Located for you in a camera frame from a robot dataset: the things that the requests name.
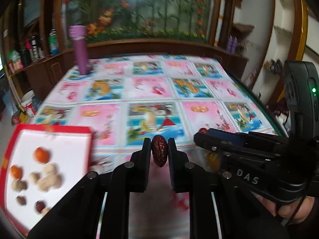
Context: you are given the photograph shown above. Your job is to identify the red jujube date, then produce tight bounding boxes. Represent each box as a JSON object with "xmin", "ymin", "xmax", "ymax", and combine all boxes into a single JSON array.
[{"xmin": 151, "ymin": 135, "xmax": 168, "ymax": 168}]

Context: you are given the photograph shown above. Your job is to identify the orange tangerine fruit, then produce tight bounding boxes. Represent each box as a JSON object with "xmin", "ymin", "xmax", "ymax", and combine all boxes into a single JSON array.
[{"xmin": 33, "ymin": 147, "xmax": 51, "ymax": 164}]

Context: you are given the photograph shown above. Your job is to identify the right human hand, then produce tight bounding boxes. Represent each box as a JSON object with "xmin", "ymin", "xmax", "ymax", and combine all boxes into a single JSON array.
[{"xmin": 255, "ymin": 194, "xmax": 316, "ymax": 223}]

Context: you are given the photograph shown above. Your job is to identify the red white box lid tray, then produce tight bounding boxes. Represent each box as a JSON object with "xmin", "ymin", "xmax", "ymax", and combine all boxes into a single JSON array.
[{"xmin": 1, "ymin": 123, "xmax": 93, "ymax": 235}]

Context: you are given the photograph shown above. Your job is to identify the colourful fruit print tablecloth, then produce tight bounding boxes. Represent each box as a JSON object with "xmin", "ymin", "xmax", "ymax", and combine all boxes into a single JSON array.
[{"xmin": 31, "ymin": 54, "xmax": 284, "ymax": 239}]

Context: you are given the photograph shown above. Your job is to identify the purple bottles on shelf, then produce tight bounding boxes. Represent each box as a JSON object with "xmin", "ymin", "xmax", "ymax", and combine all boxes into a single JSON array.
[{"xmin": 226, "ymin": 36, "xmax": 238, "ymax": 53}]

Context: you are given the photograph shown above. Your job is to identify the white plastic bucket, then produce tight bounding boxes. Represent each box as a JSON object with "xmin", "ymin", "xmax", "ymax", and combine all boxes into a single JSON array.
[{"xmin": 21, "ymin": 90, "xmax": 36, "ymax": 118}]

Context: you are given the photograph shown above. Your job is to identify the dark wooden cabinet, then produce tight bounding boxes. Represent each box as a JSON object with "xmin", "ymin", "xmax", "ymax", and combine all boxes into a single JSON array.
[{"xmin": 1, "ymin": 0, "xmax": 248, "ymax": 103}]

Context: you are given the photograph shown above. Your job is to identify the purple thermos bottle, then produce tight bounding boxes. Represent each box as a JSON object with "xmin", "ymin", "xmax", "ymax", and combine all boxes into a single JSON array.
[{"xmin": 69, "ymin": 25, "xmax": 90, "ymax": 75}]

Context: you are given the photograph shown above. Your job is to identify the blue green bottle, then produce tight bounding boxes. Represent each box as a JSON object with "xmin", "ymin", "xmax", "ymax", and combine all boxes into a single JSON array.
[{"xmin": 49, "ymin": 29, "xmax": 59, "ymax": 56}]

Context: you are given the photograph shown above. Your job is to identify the flower mural glass panel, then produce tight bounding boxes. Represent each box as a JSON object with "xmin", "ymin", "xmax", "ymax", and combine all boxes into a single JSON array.
[{"xmin": 62, "ymin": 0, "xmax": 214, "ymax": 44}]

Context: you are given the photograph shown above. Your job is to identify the green snack bag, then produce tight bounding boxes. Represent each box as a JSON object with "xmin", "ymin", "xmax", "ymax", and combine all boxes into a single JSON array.
[{"xmin": 9, "ymin": 49, "xmax": 21, "ymax": 63}]

